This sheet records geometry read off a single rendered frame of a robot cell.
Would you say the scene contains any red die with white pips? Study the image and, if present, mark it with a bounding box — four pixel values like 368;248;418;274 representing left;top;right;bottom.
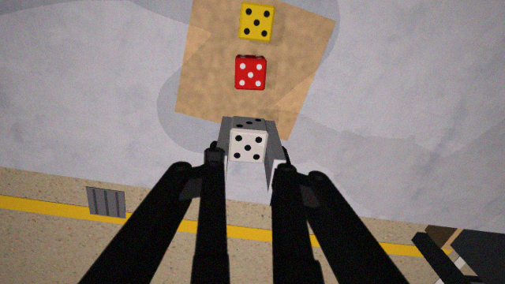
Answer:
234;54;267;91

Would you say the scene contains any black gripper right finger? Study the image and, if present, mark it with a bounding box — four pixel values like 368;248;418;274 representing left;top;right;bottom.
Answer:
264;120;410;284

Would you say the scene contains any tan mat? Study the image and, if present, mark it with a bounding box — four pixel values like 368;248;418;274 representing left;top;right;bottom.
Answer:
174;0;336;140

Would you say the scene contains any white die with black pips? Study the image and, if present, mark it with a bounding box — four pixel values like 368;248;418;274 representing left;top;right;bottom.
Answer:
228;116;268;163

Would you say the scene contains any yellow die with black pips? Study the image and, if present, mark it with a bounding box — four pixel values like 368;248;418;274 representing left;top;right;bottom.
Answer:
238;2;275;43

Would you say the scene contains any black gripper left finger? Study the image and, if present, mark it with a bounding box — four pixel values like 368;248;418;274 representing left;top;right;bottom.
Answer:
77;116;232;284

